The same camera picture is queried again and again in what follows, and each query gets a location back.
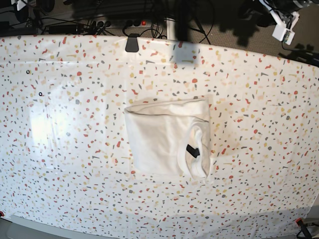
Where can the white printed T-shirt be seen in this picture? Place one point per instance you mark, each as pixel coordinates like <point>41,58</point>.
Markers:
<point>170,138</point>

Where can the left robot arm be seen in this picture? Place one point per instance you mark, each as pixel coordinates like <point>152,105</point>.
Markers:
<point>289,5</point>

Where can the white metal stand leg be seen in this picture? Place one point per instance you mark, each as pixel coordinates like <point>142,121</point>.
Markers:
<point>170,28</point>

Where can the black table clamp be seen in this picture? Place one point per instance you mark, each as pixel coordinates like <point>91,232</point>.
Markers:
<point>132,43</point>

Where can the red clamp bottom right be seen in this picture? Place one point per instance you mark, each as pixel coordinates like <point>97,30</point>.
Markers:
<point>304,232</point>

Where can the terrazzo patterned tablecloth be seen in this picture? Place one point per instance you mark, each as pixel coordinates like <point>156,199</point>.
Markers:
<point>66,161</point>

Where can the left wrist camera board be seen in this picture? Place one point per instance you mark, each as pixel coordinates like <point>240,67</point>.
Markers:
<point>288,37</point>

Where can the power strip with red switch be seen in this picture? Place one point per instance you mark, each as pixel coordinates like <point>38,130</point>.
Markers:
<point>117,23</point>

